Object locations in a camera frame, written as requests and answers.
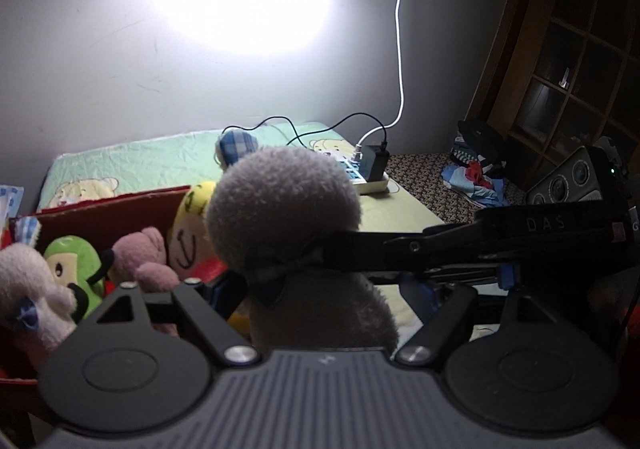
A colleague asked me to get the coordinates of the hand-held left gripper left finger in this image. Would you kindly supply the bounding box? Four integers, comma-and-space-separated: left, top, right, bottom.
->
92, 274, 262, 366

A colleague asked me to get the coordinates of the black cable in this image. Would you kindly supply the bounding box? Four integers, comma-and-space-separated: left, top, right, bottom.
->
224, 112, 388, 151

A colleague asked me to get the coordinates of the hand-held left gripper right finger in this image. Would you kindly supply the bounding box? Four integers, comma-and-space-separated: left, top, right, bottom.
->
395, 274, 551, 366

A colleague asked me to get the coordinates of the pink plush toy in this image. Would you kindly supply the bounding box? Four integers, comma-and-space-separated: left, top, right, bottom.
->
107, 226, 185, 337

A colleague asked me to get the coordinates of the white cable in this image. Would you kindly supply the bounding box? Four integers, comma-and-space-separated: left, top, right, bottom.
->
354, 0, 415, 161

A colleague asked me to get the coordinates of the yellow bear plush toy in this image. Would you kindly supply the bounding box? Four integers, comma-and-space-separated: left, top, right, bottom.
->
167, 180, 251, 336

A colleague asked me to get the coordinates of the blue white tissue pack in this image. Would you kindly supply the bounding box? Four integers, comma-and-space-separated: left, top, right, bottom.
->
0, 185, 24, 221

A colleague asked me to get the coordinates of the white plush dog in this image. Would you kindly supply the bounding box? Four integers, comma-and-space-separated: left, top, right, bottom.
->
0, 216, 79, 371

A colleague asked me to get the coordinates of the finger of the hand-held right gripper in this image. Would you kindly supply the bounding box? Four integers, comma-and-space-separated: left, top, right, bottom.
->
370, 270, 501, 287
320, 228, 431, 276

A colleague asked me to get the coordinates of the green plush toy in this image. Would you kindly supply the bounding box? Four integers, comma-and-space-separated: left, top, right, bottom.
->
42, 235, 108, 321

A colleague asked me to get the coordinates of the pile of clothes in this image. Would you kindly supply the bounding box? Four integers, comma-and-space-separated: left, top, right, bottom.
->
441, 138, 512, 208

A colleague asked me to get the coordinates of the dark patterned blanket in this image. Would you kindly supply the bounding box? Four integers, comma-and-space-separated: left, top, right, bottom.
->
387, 152, 532, 226

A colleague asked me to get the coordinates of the green bear print bed sheet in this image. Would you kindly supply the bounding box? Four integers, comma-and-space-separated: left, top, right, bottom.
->
37, 122, 447, 345

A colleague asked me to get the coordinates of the white power strip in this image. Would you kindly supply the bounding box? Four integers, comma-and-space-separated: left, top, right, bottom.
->
344, 160, 391, 195

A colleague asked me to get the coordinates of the grey plush teddy bear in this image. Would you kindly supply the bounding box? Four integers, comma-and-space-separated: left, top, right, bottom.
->
205, 128, 401, 353

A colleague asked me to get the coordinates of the wooden glass door cabinet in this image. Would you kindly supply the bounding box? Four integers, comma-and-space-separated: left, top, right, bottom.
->
467, 0, 640, 196

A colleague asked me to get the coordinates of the black charger block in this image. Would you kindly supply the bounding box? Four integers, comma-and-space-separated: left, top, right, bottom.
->
360, 144, 391, 183

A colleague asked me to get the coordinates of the red cardboard box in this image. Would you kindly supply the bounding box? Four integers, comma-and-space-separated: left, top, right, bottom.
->
0, 185, 236, 430

